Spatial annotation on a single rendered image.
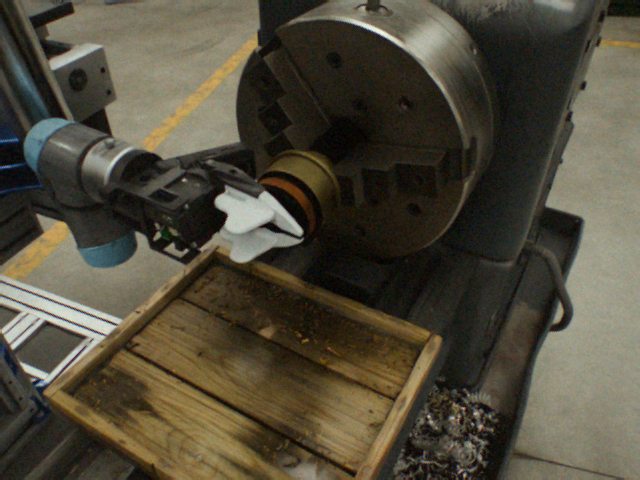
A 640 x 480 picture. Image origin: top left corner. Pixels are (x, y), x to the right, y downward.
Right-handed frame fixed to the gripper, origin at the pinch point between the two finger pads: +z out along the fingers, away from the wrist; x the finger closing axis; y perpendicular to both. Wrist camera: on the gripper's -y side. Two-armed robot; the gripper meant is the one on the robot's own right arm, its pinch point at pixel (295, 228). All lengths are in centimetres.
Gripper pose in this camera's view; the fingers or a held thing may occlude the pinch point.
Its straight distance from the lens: 52.3
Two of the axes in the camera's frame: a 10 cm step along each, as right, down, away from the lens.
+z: 8.5, 3.3, -4.0
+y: -5.2, 5.5, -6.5
